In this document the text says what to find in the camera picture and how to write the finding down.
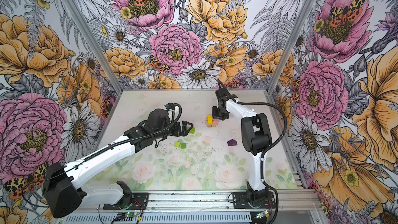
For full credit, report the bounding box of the aluminium front rail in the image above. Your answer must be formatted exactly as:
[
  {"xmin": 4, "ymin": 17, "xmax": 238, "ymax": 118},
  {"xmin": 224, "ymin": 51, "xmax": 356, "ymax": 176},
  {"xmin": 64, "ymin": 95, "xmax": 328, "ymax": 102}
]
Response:
[{"xmin": 57, "ymin": 189, "xmax": 322, "ymax": 213}]

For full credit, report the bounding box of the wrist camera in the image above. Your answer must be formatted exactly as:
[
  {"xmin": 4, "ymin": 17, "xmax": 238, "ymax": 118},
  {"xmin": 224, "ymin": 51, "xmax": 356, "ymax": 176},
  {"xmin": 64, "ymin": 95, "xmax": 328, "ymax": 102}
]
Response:
[
  {"xmin": 215, "ymin": 88, "xmax": 231, "ymax": 101},
  {"xmin": 165, "ymin": 103, "xmax": 177, "ymax": 112}
]

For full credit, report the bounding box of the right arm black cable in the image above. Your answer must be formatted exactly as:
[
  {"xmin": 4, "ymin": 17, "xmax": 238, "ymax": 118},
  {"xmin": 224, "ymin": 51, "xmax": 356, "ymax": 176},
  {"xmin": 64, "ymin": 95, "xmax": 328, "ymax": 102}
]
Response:
[{"xmin": 217, "ymin": 79, "xmax": 287, "ymax": 224}]

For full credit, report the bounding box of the right aluminium corner post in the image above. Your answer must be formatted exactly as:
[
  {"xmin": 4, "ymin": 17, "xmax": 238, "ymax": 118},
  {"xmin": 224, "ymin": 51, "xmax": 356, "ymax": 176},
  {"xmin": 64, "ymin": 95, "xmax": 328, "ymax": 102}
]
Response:
[{"xmin": 267, "ymin": 0, "xmax": 317, "ymax": 93}]

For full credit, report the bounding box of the purple house-shaped block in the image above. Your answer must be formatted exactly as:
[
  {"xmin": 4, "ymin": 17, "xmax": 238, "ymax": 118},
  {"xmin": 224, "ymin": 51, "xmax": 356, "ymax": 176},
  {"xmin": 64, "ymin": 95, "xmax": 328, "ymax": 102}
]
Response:
[{"xmin": 227, "ymin": 139, "xmax": 238, "ymax": 147}]

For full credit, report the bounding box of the small right circuit board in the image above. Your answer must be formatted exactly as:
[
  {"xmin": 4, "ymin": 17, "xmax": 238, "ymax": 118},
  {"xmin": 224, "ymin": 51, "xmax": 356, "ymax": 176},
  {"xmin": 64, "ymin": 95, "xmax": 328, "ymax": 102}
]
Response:
[{"xmin": 256, "ymin": 210, "xmax": 270, "ymax": 218}]

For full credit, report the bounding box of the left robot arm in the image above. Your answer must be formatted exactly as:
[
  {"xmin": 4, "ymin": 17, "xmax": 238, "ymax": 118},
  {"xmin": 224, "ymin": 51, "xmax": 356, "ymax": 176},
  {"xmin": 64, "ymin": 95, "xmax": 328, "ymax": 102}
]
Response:
[{"xmin": 42, "ymin": 103, "xmax": 194, "ymax": 218}]

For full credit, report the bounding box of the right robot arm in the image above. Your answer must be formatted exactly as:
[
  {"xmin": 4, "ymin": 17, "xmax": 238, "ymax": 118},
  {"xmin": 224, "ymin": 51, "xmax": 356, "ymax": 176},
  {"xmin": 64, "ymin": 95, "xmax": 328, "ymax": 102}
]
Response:
[{"xmin": 211, "ymin": 88, "xmax": 272, "ymax": 207}]

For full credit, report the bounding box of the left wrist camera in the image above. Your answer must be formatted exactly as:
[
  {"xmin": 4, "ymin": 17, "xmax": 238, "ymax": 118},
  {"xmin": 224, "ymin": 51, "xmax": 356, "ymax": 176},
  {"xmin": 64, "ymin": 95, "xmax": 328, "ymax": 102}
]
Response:
[{"xmin": 165, "ymin": 103, "xmax": 177, "ymax": 112}]

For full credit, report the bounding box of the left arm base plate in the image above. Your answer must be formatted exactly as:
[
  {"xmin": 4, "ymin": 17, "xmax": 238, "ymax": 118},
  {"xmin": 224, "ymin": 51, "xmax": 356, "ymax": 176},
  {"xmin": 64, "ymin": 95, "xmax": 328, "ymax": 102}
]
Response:
[{"xmin": 103, "ymin": 192, "xmax": 149, "ymax": 211}]

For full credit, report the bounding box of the natural wood plank block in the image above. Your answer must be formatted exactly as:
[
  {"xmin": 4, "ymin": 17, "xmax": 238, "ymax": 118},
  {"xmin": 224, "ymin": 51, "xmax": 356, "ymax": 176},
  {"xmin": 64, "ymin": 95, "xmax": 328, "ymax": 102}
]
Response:
[{"xmin": 207, "ymin": 123, "xmax": 217, "ymax": 128}]

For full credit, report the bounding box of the yellow block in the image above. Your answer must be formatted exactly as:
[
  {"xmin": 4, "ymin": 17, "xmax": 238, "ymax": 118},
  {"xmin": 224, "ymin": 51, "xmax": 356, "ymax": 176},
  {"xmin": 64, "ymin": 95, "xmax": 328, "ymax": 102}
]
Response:
[{"xmin": 207, "ymin": 115, "xmax": 213, "ymax": 125}]

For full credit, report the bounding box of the green circuit board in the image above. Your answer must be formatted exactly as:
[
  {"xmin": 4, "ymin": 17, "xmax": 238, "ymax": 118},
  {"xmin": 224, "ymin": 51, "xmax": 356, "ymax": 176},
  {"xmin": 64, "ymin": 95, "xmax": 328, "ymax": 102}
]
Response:
[{"xmin": 116, "ymin": 211, "xmax": 144, "ymax": 221}]

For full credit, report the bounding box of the aluminium corner post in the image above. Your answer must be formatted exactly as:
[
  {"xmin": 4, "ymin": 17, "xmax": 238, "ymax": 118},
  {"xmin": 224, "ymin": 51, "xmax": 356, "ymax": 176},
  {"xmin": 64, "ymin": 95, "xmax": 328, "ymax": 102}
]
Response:
[
  {"xmin": 267, "ymin": 0, "xmax": 317, "ymax": 93},
  {"xmin": 62, "ymin": 0, "xmax": 123, "ymax": 96}
]

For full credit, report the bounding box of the left aluminium corner post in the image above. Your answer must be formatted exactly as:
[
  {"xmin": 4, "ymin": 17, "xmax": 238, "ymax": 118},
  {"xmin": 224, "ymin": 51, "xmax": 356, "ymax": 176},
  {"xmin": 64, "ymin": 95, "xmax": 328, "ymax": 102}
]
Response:
[{"xmin": 62, "ymin": 0, "xmax": 123, "ymax": 96}]

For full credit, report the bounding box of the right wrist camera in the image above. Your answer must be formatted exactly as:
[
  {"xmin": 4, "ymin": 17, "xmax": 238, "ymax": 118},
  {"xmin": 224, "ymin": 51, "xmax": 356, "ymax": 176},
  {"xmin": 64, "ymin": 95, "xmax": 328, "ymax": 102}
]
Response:
[{"xmin": 215, "ymin": 88, "xmax": 231, "ymax": 101}]

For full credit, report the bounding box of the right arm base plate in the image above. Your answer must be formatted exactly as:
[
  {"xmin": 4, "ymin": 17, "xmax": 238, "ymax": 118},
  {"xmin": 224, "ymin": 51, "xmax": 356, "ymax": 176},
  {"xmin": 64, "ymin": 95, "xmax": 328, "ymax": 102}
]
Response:
[{"xmin": 231, "ymin": 190, "xmax": 276, "ymax": 209}]

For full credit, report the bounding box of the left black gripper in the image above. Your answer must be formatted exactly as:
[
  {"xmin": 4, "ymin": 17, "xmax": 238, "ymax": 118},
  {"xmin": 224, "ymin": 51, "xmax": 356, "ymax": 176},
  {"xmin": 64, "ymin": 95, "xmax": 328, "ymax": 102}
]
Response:
[{"xmin": 154, "ymin": 121, "xmax": 193, "ymax": 139}]

